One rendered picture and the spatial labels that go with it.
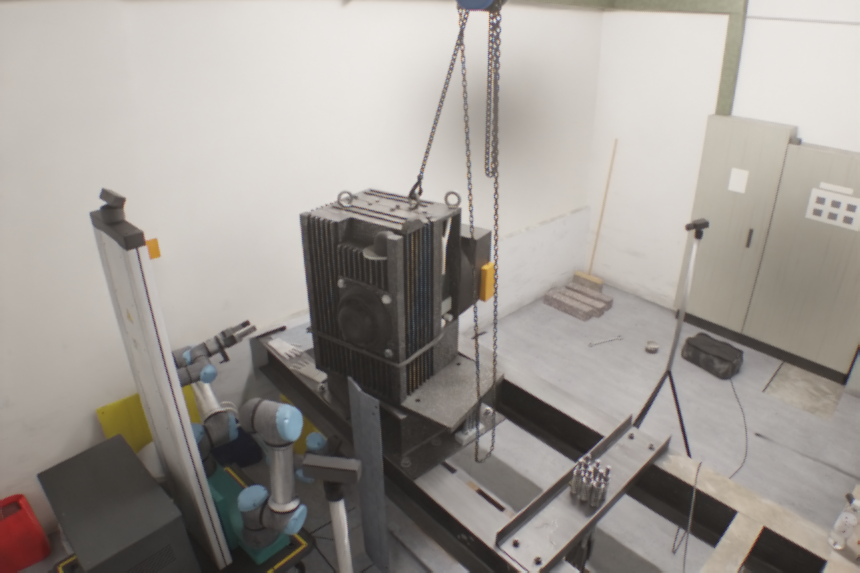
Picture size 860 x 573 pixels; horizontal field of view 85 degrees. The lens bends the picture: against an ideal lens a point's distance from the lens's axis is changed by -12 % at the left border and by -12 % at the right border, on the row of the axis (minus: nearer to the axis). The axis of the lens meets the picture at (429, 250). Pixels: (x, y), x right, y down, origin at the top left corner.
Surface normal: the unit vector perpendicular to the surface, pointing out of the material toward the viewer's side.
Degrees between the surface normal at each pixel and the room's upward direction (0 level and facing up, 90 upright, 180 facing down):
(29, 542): 88
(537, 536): 0
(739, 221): 90
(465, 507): 0
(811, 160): 90
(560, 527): 0
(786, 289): 90
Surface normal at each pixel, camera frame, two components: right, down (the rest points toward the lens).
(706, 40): -0.75, 0.26
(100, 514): 0.00, -0.92
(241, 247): 0.66, 0.29
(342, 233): 0.82, 0.22
